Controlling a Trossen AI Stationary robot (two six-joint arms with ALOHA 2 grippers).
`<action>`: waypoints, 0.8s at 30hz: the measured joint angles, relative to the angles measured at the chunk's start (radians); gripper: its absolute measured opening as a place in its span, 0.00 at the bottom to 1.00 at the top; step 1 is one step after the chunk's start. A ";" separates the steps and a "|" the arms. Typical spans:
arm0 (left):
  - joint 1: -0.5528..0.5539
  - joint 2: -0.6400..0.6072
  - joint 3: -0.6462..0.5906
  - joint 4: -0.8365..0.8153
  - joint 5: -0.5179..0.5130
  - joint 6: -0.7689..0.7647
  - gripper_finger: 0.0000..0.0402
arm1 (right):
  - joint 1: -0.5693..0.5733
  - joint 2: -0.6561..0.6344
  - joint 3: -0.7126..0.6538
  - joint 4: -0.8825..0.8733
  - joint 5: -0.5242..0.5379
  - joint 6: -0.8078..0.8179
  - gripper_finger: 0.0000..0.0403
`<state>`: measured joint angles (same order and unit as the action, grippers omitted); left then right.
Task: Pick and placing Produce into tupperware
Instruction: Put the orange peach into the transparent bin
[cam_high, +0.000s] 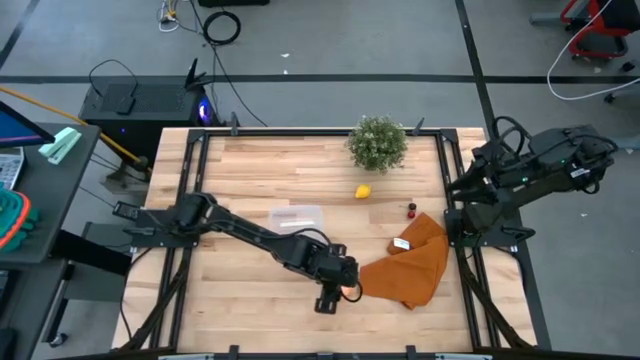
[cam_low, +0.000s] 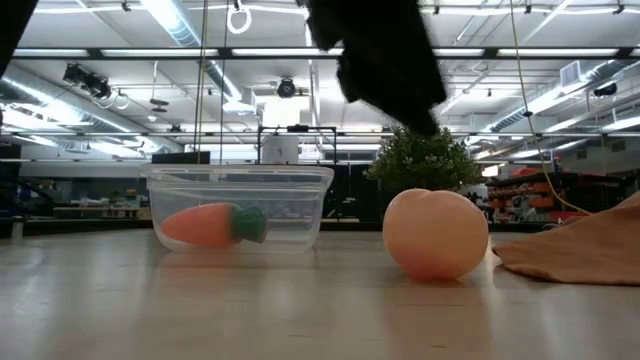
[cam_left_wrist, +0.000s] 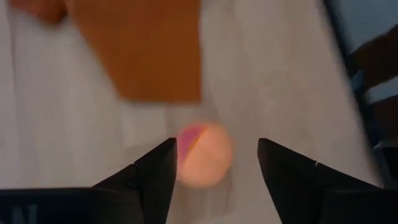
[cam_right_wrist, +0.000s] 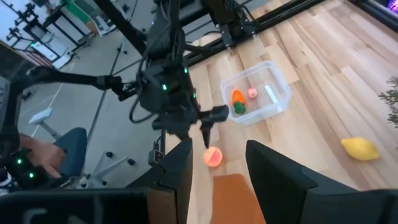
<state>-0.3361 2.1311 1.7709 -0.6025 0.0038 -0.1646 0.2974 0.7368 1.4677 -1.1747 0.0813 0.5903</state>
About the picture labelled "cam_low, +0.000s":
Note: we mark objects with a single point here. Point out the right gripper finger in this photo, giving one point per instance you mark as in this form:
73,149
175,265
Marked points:
395,85

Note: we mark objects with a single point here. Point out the toy peach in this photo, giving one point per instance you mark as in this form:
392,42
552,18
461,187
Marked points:
435,235

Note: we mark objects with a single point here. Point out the orange toy carrot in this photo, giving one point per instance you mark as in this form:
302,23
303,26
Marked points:
200,225

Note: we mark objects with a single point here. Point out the clear plastic tupperware container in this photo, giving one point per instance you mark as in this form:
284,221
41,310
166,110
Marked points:
300,200

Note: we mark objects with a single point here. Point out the potted green bush plant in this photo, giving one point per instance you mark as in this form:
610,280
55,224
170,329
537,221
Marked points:
415,165

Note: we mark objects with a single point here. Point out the white box device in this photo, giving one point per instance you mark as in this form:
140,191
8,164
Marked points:
280,150

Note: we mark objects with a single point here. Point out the shelf with orange bins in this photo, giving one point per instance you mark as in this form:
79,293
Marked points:
540,189

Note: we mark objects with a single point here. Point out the black monitor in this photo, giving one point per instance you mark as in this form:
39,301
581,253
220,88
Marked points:
180,158

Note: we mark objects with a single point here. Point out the tan cloth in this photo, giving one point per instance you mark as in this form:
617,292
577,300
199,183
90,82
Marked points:
590,250

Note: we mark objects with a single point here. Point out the cluttered background workbench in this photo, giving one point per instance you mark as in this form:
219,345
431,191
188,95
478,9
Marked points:
100,212

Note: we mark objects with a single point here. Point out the black ceiling camera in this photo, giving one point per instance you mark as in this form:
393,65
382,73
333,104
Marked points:
286,88
605,90
87,80

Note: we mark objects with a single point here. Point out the black metal frame stand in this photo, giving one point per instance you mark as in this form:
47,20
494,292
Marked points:
297,128

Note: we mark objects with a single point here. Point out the black overhead frame beam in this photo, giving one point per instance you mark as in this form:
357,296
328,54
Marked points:
225,52

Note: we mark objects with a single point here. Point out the silver ceiling air duct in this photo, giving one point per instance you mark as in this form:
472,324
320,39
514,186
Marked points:
220,75

